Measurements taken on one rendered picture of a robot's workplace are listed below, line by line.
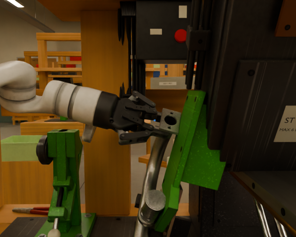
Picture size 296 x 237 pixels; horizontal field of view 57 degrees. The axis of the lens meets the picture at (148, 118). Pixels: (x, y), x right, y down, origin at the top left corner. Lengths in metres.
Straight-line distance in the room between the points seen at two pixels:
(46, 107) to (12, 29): 11.15
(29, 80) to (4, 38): 11.20
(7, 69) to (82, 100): 0.15
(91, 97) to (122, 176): 0.38
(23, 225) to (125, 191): 0.30
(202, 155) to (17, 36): 11.24
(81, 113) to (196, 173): 0.24
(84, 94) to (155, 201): 0.24
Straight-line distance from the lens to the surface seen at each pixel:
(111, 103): 0.54
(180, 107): 0.92
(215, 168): 0.50
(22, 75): 0.58
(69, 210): 0.73
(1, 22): 11.91
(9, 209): 1.05
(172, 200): 0.47
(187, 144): 0.46
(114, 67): 0.83
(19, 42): 11.54
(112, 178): 0.87
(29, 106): 0.60
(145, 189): 0.61
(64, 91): 0.56
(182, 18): 0.75
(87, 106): 0.54
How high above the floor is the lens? 1.28
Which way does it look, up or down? 6 degrees down
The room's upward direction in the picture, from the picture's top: straight up
